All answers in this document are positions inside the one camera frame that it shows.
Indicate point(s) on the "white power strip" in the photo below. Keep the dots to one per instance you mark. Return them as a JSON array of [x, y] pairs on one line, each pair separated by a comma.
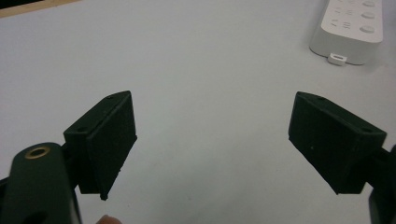
[[350, 29]]

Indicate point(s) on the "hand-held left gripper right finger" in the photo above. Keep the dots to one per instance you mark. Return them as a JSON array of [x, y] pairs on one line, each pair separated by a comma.
[[333, 146]]

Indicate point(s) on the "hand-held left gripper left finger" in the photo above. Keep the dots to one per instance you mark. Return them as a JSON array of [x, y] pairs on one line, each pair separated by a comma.
[[106, 146]]

